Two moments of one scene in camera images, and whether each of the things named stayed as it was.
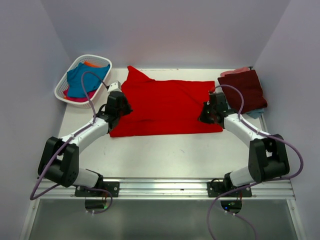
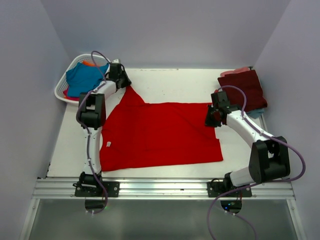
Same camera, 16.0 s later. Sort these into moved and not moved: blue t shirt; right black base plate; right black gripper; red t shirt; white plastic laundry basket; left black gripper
Moved: red t shirt; left black gripper
Not moved: white plastic laundry basket; blue t shirt; right black base plate; right black gripper
